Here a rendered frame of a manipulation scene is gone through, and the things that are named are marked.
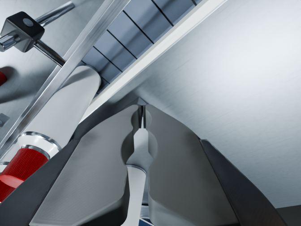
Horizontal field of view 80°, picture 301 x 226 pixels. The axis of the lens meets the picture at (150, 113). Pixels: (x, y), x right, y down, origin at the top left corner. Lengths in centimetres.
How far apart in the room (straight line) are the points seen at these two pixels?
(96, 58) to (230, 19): 23
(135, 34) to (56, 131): 17
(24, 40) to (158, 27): 17
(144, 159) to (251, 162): 32
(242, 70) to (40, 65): 41
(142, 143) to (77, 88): 23
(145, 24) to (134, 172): 39
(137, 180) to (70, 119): 33
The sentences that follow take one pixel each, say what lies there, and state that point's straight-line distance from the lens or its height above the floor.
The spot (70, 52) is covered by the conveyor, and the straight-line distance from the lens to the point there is 35.
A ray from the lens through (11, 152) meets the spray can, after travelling 36.
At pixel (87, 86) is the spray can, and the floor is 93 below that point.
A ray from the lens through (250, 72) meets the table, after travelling 40.
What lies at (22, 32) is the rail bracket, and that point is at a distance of 25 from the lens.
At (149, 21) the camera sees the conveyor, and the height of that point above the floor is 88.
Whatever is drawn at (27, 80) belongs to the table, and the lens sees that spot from 52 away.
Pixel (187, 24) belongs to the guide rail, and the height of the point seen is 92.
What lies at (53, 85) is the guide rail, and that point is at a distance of 29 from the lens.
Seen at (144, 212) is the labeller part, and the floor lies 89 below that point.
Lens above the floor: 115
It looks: 46 degrees down
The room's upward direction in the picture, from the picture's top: 170 degrees counter-clockwise
